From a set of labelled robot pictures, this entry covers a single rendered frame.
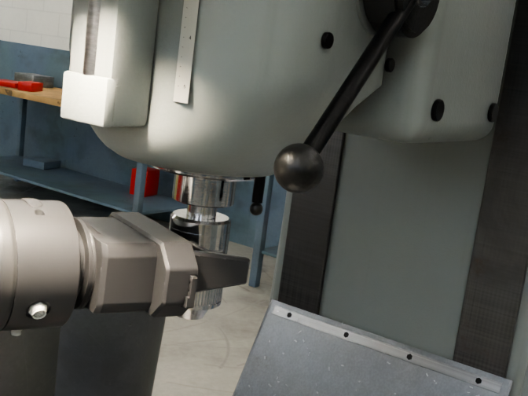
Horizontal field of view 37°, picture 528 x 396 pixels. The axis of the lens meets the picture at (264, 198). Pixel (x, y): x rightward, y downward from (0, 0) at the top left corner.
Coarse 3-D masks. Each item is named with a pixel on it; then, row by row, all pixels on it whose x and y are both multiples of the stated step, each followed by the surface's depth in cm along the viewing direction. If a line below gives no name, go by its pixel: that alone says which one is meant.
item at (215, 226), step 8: (176, 216) 60; (184, 216) 60; (216, 216) 61; (224, 216) 62; (176, 224) 60; (184, 224) 59; (192, 224) 59; (200, 224) 59; (208, 224) 59; (216, 224) 59; (224, 224) 60; (184, 232) 59; (192, 232) 59; (200, 232) 59; (208, 232) 59; (216, 232) 59; (224, 232) 60
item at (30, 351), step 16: (0, 336) 79; (16, 336) 81; (32, 336) 83; (48, 336) 85; (0, 352) 79; (16, 352) 82; (32, 352) 84; (48, 352) 86; (0, 368) 80; (16, 368) 82; (32, 368) 84; (48, 368) 86; (0, 384) 80; (16, 384) 83; (32, 384) 85; (48, 384) 87
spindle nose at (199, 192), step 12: (180, 180) 59; (192, 180) 58; (204, 180) 58; (180, 192) 59; (192, 192) 58; (204, 192) 58; (216, 192) 59; (228, 192) 59; (192, 204) 59; (204, 204) 59; (216, 204) 59; (228, 204) 60
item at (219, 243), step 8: (176, 232) 60; (192, 240) 59; (200, 240) 59; (208, 240) 59; (216, 240) 60; (224, 240) 60; (192, 248) 59; (200, 248) 59; (208, 248) 59; (216, 248) 60; (224, 248) 61; (200, 296) 60; (208, 296) 60; (216, 296) 61; (200, 304) 60; (208, 304) 60; (216, 304) 61
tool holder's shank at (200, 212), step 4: (188, 208) 60; (192, 208) 60; (196, 208) 60; (200, 208) 60; (204, 208) 60; (208, 208) 60; (212, 208) 60; (216, 208) 61; (188, 212) 60; (192, 212) 60; (196, 212) 60; (200, 212) 60; (204, 212) 60; (208, 212) 60; (212, 212) 60; (216, 212) 61; (192, 216) 60; (196, 216) 60; (200, 216) 60; (204, 216) 60; (208, 216) 60; (212, 216) 60
